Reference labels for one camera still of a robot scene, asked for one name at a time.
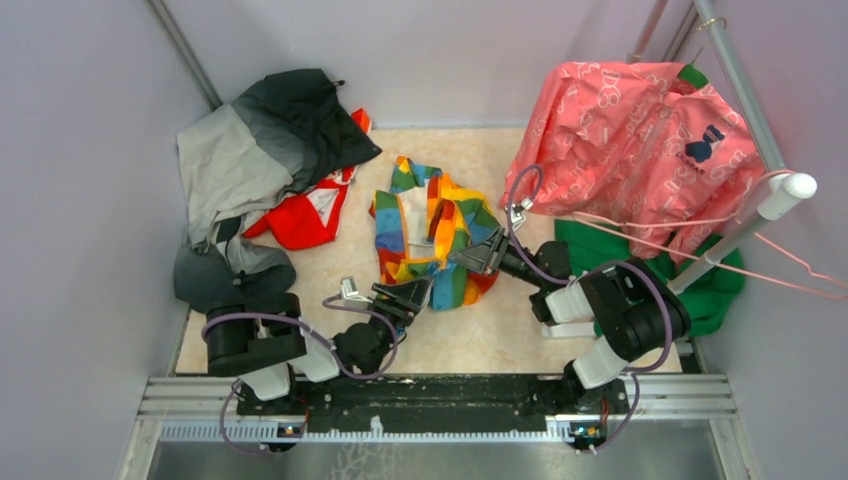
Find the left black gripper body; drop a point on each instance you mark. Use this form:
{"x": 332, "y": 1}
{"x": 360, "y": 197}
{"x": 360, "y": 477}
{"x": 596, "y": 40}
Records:
{"x": 397, "y": 313}

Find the white clothes rack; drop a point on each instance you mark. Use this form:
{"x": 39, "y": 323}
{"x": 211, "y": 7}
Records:
{"x": 770, "y": 196}

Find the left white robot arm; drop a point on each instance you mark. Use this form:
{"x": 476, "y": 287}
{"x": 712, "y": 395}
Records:
{"x": 263, "y": 351}

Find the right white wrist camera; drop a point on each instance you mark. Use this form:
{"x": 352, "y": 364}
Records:
{"x": 517, "y": 212}

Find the pink patterned jacket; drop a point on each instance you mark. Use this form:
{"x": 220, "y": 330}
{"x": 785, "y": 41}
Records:
{"x": 634, "y": 143}

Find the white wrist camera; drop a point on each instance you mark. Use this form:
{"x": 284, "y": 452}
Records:
{"x": 517, "y": 212}
{"x": 349, "y": 291}

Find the rainbow striped jacket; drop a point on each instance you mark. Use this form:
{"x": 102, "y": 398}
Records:
{"x": 420, "y": 219}

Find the green garment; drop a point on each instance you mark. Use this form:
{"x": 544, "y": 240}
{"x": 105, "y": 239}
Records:
{"x": 708, "y": 299}

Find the grey black jacket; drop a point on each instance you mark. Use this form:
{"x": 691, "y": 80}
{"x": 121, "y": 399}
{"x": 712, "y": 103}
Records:
{"x": 229, "y": 183}

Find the red white garment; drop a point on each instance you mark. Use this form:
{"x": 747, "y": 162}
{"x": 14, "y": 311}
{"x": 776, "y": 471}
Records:
{"x": 310, "y": 213}

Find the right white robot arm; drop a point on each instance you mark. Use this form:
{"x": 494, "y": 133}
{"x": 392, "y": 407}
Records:
{"x": 631, "y": 310}

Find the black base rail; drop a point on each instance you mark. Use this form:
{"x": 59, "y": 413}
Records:
{"x": 438, "y": 404}

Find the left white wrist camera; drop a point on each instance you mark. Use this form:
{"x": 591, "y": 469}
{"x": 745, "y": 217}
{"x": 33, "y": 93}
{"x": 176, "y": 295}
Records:
{"x": 349, "y": 291}

